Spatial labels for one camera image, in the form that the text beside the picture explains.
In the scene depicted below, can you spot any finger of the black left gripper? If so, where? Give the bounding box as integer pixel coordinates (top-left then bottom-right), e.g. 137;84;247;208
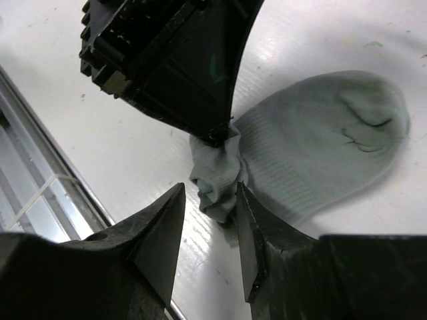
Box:
79;0;262;147

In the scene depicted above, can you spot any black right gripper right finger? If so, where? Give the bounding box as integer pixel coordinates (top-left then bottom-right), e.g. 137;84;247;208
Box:
236;184;426;319

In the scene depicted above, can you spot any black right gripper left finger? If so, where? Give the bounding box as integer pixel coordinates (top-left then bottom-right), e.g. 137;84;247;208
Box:
1;183;185;319

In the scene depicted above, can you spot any grey sock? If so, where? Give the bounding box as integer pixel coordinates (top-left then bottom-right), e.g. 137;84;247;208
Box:
189;71;410;224

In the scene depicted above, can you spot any aluminium table frame rail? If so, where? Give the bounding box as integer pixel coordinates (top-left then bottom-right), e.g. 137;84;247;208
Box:
1;73;182;319

